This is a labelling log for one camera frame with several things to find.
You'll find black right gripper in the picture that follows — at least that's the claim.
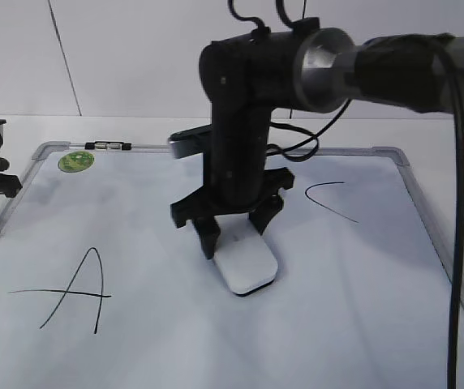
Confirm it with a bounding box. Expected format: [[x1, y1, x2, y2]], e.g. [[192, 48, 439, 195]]
[[171, 28, 312, 259]]

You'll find black silver hanging clip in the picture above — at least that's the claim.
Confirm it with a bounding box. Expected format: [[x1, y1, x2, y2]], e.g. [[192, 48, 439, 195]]
[[84, 141, 132, 151]]

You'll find black cable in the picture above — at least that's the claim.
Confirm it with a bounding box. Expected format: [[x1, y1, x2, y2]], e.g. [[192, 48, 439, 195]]
[[227, 0, 464, 389]]

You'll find round green magnet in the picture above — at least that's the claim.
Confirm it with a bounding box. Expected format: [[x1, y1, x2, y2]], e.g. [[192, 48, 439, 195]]
[[58, 151, 95, 173]]

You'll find white board eraser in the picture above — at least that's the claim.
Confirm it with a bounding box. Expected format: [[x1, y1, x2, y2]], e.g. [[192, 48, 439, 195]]
[[213, 227, 278, 296]]

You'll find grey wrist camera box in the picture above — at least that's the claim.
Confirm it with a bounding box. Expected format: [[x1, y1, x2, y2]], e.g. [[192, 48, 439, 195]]
[[168, 125, 212, 159]]

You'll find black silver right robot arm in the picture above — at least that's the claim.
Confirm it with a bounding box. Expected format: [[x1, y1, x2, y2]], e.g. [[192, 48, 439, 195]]
[[170, 28, 464, 258]]

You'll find white board with grey frame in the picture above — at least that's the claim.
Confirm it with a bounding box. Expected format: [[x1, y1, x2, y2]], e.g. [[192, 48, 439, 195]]
[[0, 152, 450, 388]]

